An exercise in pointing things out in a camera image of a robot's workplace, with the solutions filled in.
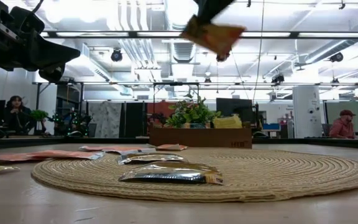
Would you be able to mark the grey patterned curtain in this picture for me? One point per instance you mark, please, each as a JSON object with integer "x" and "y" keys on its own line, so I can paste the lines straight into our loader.
{"x": 104, "y": 119}

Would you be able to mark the orange panel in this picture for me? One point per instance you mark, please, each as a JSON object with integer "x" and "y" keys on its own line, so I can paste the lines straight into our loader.
{"x": 160, "y": 109}

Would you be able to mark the person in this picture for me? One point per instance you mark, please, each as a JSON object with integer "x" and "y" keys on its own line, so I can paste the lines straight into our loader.
{"x": 17, "y": 115}
{"x": 342, "y": 129}

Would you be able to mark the teal background cabinet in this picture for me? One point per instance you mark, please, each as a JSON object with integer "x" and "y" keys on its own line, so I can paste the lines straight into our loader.
{"x": 270, "y": 127}

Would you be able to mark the round woven placemat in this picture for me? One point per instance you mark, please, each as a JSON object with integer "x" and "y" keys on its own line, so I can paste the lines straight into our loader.
{"x": 259, "y": 174}

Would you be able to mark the white pillar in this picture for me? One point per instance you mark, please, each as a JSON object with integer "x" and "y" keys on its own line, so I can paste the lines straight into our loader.
{"x": 306, "y": 118}

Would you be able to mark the silver packet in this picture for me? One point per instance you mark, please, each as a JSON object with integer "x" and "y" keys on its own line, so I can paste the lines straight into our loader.
{"x": 151, "y": 158}

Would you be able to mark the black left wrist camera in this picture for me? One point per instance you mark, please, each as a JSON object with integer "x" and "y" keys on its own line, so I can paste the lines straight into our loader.
{"x": 26, "y": 18}

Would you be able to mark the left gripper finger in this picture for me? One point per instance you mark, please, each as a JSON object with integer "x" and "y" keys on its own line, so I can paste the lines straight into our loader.
{"x": 59, "y": 54}
{"x": 53, "y": 73}

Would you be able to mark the small background plant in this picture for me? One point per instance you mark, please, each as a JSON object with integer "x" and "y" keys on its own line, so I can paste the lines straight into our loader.
{"x": 39, "y": 115}

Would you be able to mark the black panel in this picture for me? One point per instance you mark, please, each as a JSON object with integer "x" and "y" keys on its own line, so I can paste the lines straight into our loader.
{"x": 135, "y": 119}

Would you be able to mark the black overhead rig beam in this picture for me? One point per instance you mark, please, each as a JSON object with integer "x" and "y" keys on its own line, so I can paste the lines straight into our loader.
{"x": 104, "y": 34}

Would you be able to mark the brown wooden organizer box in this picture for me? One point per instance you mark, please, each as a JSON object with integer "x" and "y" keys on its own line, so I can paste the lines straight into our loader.
{"x": 197, "y": 138}

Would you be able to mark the black metal table frame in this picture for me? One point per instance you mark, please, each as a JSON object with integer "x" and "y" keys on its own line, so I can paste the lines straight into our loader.
{"x": 57, "y": 142}

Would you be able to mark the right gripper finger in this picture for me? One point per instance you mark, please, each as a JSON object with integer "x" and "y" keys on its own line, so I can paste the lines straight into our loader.
{"x": 219, "y": 6}
{"x": 204, "y": 9}

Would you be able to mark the black background robot arm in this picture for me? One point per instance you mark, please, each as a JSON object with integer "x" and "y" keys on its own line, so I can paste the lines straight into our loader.
{"x": 73, "y": 124}

